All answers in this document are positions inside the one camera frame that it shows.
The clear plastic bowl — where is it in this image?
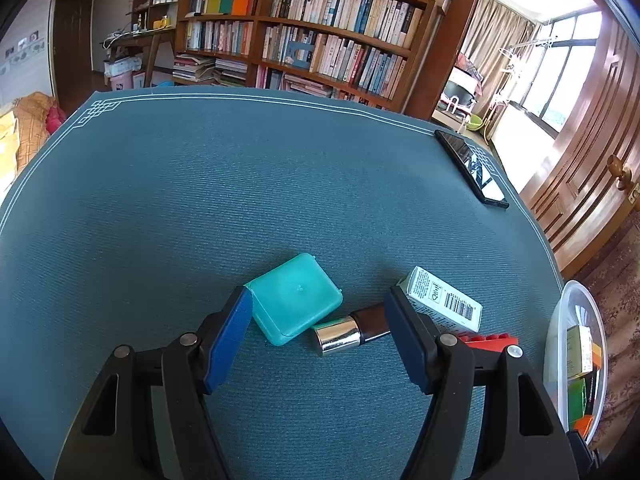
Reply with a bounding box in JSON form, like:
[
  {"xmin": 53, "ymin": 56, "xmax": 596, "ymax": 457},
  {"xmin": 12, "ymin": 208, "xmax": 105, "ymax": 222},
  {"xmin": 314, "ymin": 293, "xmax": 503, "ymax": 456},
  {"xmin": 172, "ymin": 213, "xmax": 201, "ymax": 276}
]
[{"xmin": 544, "ymin": 280, "xmax": 608, "ymax": 443}]

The red long toy block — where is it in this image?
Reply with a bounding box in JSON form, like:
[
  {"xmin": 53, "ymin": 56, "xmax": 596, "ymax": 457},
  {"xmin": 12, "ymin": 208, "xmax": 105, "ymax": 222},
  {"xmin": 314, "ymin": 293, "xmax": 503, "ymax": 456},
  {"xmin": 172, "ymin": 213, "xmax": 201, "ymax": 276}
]
[{"xmin": 459, "ymin": 333, "xmax": 520, "ymax": 353}]

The teal table mat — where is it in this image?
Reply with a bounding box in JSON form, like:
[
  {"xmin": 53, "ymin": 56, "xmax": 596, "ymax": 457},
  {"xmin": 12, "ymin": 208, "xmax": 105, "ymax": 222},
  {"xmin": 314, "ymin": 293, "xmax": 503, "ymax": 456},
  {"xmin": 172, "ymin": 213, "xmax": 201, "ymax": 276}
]
[{"xmin": 1, "ymin": 87, "xmax": 563, "ymax": 478}]

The wooden bookshelf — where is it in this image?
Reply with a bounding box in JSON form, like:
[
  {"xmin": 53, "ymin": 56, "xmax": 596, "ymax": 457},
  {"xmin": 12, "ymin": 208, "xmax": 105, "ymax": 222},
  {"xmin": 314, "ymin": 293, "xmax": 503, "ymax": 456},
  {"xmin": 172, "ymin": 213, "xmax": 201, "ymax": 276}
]
[{"xmin": 175, "ymin": 0, "xmax": 440, "ymax": 112}]

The teal plastic case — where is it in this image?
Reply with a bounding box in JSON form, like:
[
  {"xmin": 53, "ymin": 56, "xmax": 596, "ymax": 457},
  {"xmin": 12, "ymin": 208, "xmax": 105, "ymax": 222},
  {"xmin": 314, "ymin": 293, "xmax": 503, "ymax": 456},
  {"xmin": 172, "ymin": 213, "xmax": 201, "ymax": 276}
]
[{"xmin": 245, "ymin": 252, "xmax": 343, "ymax": 347}]

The green pink toy block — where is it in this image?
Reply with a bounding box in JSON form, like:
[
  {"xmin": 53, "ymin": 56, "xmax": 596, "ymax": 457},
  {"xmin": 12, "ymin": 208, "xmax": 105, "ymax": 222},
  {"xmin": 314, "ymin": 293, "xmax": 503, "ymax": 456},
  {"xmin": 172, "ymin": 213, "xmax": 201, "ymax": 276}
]
[{"xmin": 567, "ymin": 377, "xmax": 587, "ymax": 428}]

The white barcode medicine box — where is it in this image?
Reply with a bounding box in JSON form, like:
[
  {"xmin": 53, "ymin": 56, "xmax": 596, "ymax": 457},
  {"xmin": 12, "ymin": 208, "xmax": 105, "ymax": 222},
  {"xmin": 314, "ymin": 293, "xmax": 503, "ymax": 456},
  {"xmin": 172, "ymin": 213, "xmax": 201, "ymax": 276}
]
[{"xmin": 397, "ymin": 266, "xmax": 483, "ymax": 334}]

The yellow white medicine box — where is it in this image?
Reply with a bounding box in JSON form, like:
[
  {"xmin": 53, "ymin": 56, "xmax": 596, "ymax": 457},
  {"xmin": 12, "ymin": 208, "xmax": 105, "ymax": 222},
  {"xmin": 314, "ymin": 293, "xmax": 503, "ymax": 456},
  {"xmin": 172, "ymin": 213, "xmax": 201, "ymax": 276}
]
[{"xmin": 566, "ymin": 325, "xmax": 593, "ymax": 379}]

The black smartphone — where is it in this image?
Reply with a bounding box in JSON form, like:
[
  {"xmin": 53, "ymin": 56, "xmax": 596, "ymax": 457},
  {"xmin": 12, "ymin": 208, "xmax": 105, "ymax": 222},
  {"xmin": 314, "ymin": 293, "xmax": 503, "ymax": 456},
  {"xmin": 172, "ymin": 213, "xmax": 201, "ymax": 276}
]
[{"xmin": 435, "ymin": 130, "xmax": 509, "ymax": 209}]

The black folding comb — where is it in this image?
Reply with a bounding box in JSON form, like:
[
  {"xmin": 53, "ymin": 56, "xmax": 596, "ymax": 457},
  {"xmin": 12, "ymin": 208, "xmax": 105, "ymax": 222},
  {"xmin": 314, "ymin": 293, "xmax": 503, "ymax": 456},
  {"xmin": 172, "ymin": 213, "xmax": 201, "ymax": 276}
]
[{"xmin": 584, "ymin": 366, "xmax": 600, "ymax": 415}]

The brown silver lipstick tube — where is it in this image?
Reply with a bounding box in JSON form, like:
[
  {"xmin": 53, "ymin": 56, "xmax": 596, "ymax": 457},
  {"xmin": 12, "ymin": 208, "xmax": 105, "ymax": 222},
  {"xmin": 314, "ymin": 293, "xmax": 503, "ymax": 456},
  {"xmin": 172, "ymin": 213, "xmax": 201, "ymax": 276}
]
[{"xmin": 312, "ymin": 304, "xmax": 390, "ymax": 356}]

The wooden door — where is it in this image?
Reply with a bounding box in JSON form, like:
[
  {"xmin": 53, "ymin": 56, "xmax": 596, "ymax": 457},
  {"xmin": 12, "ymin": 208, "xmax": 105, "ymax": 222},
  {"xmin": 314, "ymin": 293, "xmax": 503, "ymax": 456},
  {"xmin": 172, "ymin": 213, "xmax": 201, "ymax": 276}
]
[{"xmin": 521, "ymin": 12, "xmax": 639, "ymax": 281}]

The green orange toy block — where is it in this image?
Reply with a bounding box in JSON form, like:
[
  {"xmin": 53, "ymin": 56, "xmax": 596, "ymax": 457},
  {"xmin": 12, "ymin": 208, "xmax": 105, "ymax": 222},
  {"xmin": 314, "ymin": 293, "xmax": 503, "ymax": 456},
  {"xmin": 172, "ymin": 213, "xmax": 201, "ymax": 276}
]
[{"xmin": 572, "ymin": 414, "xmax": 594, "ymax": 442}]

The patterned purple curtain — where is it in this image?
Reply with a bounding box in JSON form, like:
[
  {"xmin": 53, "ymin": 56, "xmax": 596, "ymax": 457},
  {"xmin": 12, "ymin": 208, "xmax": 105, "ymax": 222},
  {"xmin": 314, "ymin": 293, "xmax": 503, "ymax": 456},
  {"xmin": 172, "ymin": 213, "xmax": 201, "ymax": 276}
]
[{"xmin": 576, "ymin": 214, "xmax": 640, "ymax": 454}]

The small wooden shelf desk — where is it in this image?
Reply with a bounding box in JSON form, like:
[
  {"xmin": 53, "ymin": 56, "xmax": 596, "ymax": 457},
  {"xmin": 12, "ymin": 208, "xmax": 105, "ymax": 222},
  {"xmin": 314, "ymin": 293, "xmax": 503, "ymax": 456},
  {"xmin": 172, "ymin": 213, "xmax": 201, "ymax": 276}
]
[{"xmin": 101, "ymin": 0, "xmax": 178, "ymax": 88}]

